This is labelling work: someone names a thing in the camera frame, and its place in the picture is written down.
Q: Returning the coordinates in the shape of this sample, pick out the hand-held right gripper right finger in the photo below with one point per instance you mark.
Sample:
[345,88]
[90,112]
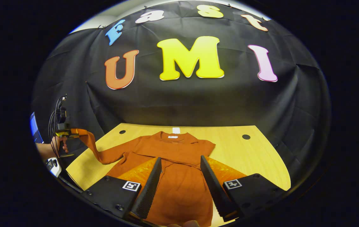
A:
[215,189]

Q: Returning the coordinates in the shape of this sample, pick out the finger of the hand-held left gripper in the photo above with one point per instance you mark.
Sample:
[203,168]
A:
[70,132]

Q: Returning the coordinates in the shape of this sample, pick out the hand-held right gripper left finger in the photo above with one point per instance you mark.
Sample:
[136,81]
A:
[149,189]

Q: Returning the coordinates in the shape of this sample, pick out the rust orange cardigan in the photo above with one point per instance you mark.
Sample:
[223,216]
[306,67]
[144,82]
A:
[173,148]

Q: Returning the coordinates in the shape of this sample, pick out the black keyboard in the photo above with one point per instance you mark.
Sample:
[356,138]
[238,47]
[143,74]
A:
[50,164]

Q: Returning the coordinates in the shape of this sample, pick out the white side desk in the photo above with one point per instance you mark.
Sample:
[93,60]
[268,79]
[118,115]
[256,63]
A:
[57,171]

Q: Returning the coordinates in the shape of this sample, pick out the white paper tag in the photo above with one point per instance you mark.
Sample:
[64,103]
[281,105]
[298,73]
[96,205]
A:
[176,130]

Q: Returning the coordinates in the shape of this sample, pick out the black backdrop cloth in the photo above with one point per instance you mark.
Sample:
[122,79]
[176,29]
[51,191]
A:
[182,101]

